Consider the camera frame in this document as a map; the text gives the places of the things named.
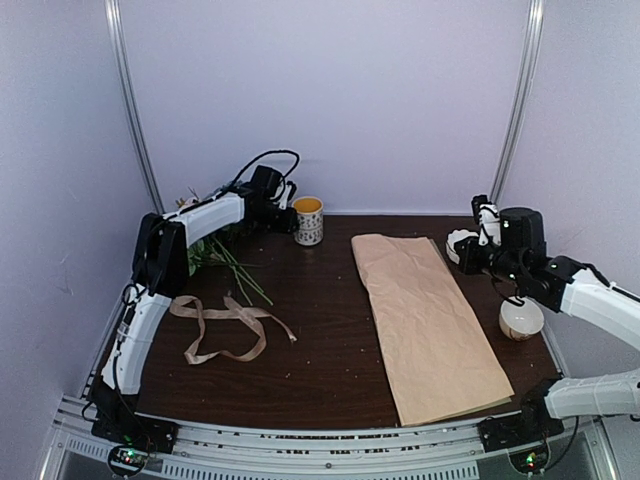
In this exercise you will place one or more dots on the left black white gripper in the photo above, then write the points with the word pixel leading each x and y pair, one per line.
pixel 288 225

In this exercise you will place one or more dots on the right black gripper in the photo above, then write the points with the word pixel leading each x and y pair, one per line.
pixel 466 249

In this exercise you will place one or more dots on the white mug with orange inside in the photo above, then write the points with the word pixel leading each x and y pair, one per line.
pixel 309 211

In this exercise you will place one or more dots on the green and tan wrapping paper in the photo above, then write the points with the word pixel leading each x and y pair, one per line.
pixel 438 361

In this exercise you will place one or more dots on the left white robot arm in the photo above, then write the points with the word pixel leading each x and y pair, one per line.
pixel 159 273

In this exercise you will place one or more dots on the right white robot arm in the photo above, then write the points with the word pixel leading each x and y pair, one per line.
pixel 598 310

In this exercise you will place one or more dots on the blue hydrangea fake flower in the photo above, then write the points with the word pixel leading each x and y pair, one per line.
pixel 219 249

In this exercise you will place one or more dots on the white scalloped dish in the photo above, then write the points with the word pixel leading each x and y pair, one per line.
pixel 455 237

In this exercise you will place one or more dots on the white round bowl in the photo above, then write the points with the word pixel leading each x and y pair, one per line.
pixel 519 323

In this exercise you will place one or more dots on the beige ribbon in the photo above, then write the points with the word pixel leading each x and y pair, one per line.
pixel 236 332

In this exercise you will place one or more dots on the right circuit board with leds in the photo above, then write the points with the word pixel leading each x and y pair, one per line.
pixel 529 462

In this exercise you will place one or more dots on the circuit board with leds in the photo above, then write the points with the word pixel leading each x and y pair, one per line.
pixel 529 462
pixel 125 461

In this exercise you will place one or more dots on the left circuit board with leds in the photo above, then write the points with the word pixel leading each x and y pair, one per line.
pixel 125 461

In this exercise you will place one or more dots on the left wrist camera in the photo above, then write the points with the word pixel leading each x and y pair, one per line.
pixel 266 181

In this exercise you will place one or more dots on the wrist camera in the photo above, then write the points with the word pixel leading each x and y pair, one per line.
pixel 266 181
pixel 522 228

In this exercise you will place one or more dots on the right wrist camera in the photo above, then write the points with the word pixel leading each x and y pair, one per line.
pixel 522 228

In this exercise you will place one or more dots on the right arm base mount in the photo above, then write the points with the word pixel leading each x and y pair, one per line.
pixel 507 432

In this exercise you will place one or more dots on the front aluminium rail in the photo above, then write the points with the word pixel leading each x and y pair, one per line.
pixel 452 450

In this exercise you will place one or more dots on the right aluminium frame post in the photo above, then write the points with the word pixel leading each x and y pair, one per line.
pixel 527 69

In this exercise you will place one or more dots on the aluminium frame post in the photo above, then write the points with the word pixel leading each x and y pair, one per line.
pixel 527 69
pixel 118 41

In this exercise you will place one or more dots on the left aluminium frame post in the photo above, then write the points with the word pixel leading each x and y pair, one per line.
pixel 118 41

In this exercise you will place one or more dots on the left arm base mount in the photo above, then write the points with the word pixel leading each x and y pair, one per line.
pixel 121 426

